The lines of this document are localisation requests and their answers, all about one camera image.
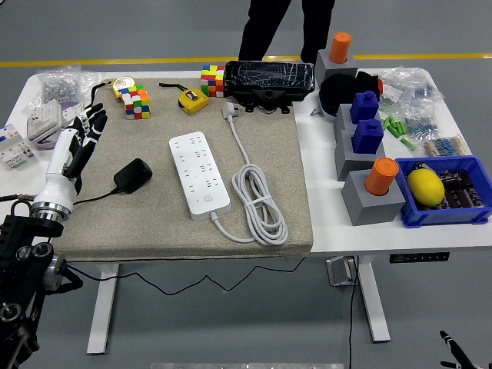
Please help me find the taped resistor strip bundle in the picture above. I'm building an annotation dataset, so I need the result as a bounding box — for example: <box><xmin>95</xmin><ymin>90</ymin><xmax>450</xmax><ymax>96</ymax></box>
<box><xmin>422</xmin><ymin>134</ymin><xmax>470</xmax><ymax>158</ymax></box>

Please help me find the white power strip cord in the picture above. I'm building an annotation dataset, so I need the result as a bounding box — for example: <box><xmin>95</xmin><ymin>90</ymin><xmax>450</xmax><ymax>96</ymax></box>
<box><xmin>210</xmin><ymin>100</ymin><xmax>289</xmax><ymax>247</ymax></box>

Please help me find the blue plastic bin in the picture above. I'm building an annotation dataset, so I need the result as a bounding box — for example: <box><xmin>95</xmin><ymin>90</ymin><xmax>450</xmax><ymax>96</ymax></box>
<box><xmin>394</xmin><ymin>155</ymin><xmax>492</xmax><ymax>230</ymax></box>

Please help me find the clear bag of blue resistors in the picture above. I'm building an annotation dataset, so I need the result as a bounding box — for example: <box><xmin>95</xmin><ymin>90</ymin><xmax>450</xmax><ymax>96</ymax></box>
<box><xmin>378</xmin><ymin>65</ymin><xmax>447</xmax><ymax>107</ymax></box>
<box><xmin>397</xmin><ymin>105</ymin><xmax>441</xmax><ymax>141</ymax></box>

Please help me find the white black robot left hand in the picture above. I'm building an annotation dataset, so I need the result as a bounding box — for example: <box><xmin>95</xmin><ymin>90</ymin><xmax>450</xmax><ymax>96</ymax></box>
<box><xmin>33</xmin><ymin>102</ymin><xmax>108</xmax><ymax>211</ymax></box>

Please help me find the dark brown capacitor heap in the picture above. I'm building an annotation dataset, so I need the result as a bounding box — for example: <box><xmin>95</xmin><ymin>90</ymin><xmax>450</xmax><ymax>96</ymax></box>
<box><xmin>421</xmin><ymin>168</ymin><xmax>486</xmax><ymax>211</ymax></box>

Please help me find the thin black plug cord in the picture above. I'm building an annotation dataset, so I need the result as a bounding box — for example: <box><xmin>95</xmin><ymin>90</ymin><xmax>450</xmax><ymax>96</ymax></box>
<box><xmin>65</xmin><ymin>190</ymin><xmax>307</xmax><ymax>296</ymax></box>

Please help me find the yellow round tape measure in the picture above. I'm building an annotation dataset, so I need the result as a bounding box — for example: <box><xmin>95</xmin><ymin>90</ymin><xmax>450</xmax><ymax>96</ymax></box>
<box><xmin>84</xmin><ymin>75</ymin><xmax>137</xmax><ymax>115</ymax></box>

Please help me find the yellow lemon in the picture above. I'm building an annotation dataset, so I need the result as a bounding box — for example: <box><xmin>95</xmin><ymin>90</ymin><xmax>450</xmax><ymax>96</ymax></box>
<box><xmin>406</xmin><ymin>168</ymin><xmax>446</xmax><ymax>207</ymax></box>

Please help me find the grey block with round hole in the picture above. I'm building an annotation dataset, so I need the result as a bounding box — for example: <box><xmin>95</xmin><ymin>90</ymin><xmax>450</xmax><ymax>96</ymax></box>
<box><xmin>314</xmin><ymin>48</ymin><xmax>361</xmax><ymax>88</ymax></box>
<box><xmin>341</xmin><ymin>168</ymin><xmax>407</xmax><ymax>227</ymax></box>

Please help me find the black plug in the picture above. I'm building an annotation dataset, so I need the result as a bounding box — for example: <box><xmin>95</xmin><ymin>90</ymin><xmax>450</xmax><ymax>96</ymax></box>
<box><xmin>112</xmin><ymin>158</ymin><xmax>154</xmax><ymax>195</ymax></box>

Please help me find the white wall socket panel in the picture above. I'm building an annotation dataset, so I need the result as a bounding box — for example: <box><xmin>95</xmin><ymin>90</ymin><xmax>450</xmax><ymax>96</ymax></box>
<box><xmin>25</xmin><ymin>100</ymin><xmax>63</xmax><ymax>141</ymax></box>

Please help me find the white wall switch panel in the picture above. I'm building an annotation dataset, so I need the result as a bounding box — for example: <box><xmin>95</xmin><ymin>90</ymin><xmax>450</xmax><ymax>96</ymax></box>
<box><xmin>57</xmin><ymin>101</ymin><xmax>88</xmax><ymax>128</ymax></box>

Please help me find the clear bag of metal nuts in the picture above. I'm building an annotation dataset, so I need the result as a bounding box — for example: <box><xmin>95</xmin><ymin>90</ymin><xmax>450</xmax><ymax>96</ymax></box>
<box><xmin>22</xmin><ymin>64</ymin><xmax>82</xmax><ymax>115</ymax></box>

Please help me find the person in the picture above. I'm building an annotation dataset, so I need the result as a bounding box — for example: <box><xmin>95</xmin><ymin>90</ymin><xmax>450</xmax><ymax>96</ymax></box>
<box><xmin>238</xmin><ymin>0</ymin><xmax>336</xmax><ymax>65</ymax></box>

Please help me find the hanging black cable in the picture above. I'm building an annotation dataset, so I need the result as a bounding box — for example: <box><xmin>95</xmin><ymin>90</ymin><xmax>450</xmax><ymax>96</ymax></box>
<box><xmin>347</xmin><ymin>255</ymin><xmax>361</xmax><ymax>369</ymax></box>

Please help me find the white table leg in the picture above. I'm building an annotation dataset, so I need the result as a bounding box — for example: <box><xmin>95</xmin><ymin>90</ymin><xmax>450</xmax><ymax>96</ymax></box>
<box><xmin>86</xmin><ymin>263</ymin><xmax>120</xmax><ymax>355</ymax></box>
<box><xmin>357</xmin><ymin>254</ymin><xmax>392</xmax><ymax>344</ymax></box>

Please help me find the black plastic-wrapped case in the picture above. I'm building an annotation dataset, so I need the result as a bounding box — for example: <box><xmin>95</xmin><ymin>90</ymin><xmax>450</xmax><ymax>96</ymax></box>
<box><xmin>223</xmin><ymin>60</ymin><xmax>317</xmax><ymax>115</ymax></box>

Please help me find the colourful puzzle cube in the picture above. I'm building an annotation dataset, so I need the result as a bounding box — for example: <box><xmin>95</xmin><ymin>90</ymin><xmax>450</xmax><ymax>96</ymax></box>
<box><xmin>119</xmin><ymin>84</ymin><xmax>151</xmax><ymax>121</ymax></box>
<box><xmin>200</xmin><ymin>64</ymin><xmax>226</xmax><ymax>98</ymax></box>

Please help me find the clear plastic bag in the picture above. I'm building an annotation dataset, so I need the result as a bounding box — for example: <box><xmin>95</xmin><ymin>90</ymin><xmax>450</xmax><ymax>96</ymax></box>
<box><xmin>76</xmin><ymin>71</ymin><xmax>105</xmax><ymax>103</ymax></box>

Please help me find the black cloth cap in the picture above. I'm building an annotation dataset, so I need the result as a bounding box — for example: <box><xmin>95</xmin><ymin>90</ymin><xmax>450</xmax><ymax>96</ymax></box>
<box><xmin>318</xmin><ymin>70</ymin><xmax>381</xmax><ymax>123</ymax></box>

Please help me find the white power strip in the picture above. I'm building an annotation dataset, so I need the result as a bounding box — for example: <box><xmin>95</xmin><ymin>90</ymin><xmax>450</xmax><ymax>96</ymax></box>
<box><xmin>168</xmin><ymin>131</ymin><xmax>231</xmax><ymax>222</ymax></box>

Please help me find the blue square peg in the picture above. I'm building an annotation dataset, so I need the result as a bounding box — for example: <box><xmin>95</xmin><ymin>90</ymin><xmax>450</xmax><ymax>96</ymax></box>
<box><xmin>351</xmin><ymin>118</ymin><xmax>384</xmax><ymax>155</ymax></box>
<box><xmin>348</xmin><ymin>90</ymin><xmax>381</xmax><ymax>125</ymax></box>

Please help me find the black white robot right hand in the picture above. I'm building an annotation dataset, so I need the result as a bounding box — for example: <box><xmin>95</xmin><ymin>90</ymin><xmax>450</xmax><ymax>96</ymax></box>
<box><xmin>439</xmin><ymin>330</ymin><xmax>477</xmax><ymax>369</ymax></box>

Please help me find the black table control panel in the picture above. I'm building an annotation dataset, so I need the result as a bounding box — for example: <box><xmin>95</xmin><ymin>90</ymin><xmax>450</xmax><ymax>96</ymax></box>
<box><xmin>388</xmin><ymin>251</ymin><xmax>450</xmax><ymax>264</ymax></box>

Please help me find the yellow square tape measure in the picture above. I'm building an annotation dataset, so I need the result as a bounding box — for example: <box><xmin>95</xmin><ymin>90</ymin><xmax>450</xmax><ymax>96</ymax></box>
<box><xmin>158</xmin><ymin>81</ymin><xmax>210</xmax><ymax>115</ymax></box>

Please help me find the white circuit breaker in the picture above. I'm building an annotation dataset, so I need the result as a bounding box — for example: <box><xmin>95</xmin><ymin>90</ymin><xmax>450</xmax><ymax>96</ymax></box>
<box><xmin>0</xmin><ymin>125</ymin><xmax>36</xmax><ymax>170</ymax></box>

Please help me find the grey block with square hole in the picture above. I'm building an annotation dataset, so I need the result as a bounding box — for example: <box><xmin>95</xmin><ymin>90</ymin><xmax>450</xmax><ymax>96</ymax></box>
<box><xmin>333</xmin><ymin>128</ymin><xmax>387</xmax><ymax>182</ymax></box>
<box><xmin>333</xmin><ymin>102</ymin><xmax>381</xmax><ymax>135</ymax></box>

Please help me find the silver metal bracket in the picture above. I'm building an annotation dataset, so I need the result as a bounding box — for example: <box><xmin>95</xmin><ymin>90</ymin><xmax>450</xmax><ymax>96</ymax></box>
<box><xmin>325</xmin><ymin>255</ymin><xmax>358</xmax><ymax>288</ymax></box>

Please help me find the orange cylinder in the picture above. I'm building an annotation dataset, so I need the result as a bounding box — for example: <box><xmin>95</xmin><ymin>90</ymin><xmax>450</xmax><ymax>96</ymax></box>
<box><xmin>364</xmin><ymin>157</ymin><xmax>400</xmax><ymax>197</ymax></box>
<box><xmin>328</xmin><ymin>32</ymin><xmax>353</xmax><ymax>65</ymax></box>

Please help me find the purple strap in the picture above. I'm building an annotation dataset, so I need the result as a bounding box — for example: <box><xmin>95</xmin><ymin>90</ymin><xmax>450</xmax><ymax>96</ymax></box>
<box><xmin>32</xmin><ymin>98</ymin><xmax>88</xmax><ymax>151</ymax></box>

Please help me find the grey-brown mat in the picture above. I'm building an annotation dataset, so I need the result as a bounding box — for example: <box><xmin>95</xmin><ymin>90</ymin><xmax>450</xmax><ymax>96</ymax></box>
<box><xmin>53</xmin><ymin>78</ymin><xmax>314</xmax><ymax>264</ymax></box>

